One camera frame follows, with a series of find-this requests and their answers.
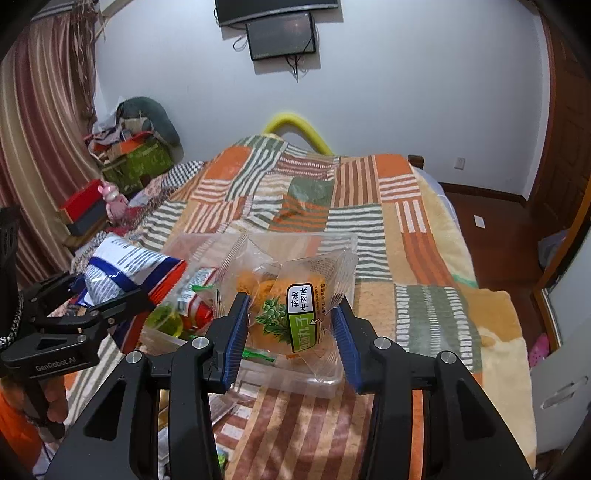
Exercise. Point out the brown wooden door frame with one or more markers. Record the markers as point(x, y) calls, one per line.
point(561, 195)

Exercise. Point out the clear plastic storage bin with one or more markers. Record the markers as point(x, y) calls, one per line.
point(194, 302)

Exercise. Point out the black wall television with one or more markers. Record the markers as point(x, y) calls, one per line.
point(230, 12)

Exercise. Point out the white wall socket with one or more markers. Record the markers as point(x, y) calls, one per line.
point(460, 163)

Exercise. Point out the left hand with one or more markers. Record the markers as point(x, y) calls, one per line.
point(54, 391)

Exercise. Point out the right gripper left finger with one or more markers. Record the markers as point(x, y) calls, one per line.
point(115, 437)

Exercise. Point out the yellow curved tube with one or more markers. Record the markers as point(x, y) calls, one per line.
point(287, 120)

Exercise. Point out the patchwork striped bed blanket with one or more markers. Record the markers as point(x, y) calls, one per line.
point(415, 282)

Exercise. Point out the striped red curtain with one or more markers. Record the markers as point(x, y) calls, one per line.
point(47, 91)

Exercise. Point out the red black box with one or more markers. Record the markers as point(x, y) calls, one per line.
point(83, 209)

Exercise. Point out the pink plush toy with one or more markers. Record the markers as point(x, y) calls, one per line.
point(115, 203)

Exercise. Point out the blue white chip bag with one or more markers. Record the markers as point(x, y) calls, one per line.
point(117, 267)

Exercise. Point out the green printed bag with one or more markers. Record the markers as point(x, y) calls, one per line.
point(133, 171)

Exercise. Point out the wall-mounted black monitor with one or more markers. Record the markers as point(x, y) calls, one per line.
point(291, 34)

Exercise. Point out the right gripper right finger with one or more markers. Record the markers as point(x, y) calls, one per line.
point(464, 436)

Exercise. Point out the green orange meatball snack packet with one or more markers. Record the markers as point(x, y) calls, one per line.
point(293, 281)

